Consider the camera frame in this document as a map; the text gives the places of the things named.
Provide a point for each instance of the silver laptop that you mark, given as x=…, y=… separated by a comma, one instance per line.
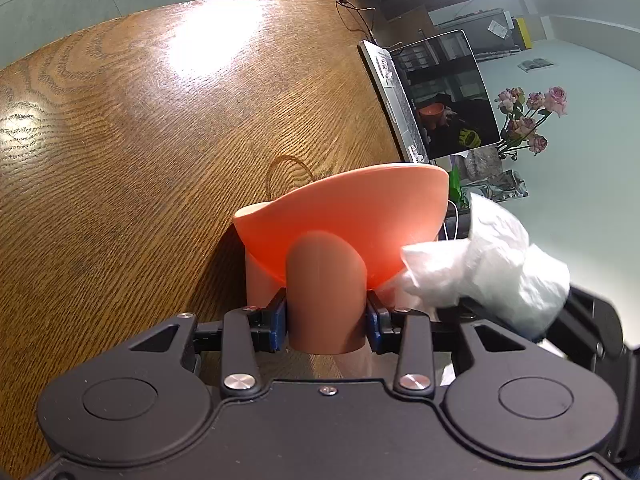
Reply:
x=450, y=100

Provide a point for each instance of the white tissue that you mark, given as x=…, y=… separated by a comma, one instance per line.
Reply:
x=490, y=260

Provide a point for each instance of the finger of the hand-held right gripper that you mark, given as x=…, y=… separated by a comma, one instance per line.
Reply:
x=595, y=325
x=480, y=310

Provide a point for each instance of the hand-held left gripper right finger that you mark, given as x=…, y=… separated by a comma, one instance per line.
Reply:
x=376, y=330

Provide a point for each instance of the pink flower bouquet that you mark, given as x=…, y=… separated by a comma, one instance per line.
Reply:
x=532, y=115

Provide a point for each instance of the grey stone vase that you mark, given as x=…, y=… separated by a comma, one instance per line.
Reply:
x=482, y=165

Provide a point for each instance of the green plastic item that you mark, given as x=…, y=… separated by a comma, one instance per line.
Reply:
x=455, y=185

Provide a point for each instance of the silver foil bag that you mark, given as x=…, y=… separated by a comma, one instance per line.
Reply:
x=502, y=186

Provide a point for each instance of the wall picture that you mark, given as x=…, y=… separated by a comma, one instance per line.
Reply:
x=536, y=64

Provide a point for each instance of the orange footed bowl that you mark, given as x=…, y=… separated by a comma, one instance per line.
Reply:
x=340, y=220

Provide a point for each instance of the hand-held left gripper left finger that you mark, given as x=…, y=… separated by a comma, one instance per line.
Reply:
x=277, y=327

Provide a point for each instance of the metal cabinet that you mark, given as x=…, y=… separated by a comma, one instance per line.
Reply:
x=480, y=30

